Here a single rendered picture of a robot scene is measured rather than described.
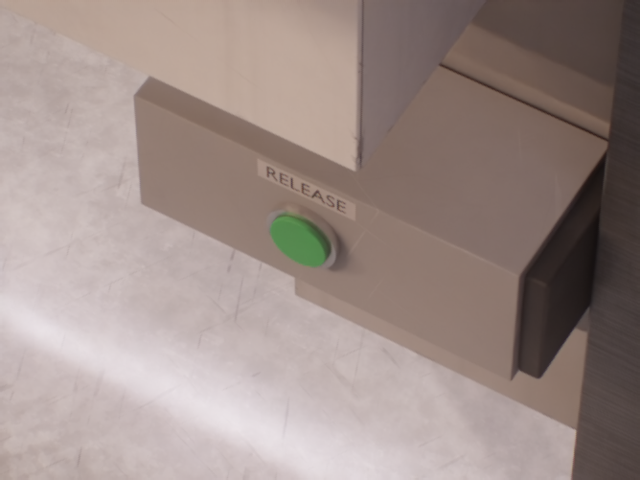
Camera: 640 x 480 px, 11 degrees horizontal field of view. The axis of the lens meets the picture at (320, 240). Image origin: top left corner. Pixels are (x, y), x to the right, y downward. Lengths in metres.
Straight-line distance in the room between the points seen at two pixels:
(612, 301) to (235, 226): 0.18
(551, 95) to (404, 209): 0.09
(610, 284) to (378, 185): 0.11
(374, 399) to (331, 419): 0.04
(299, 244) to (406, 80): 0.22
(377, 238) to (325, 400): 1.36
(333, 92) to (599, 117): 0.25
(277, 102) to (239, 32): 0.04
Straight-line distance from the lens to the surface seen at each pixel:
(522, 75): 1.50
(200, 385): 2.85
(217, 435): 2.82
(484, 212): 1.47
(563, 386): 1.66
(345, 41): 1.24
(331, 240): 1.50
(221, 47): 1.28
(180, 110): 1.50
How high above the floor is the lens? 2.35
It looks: 53 degrees down
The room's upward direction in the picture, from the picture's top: straight up
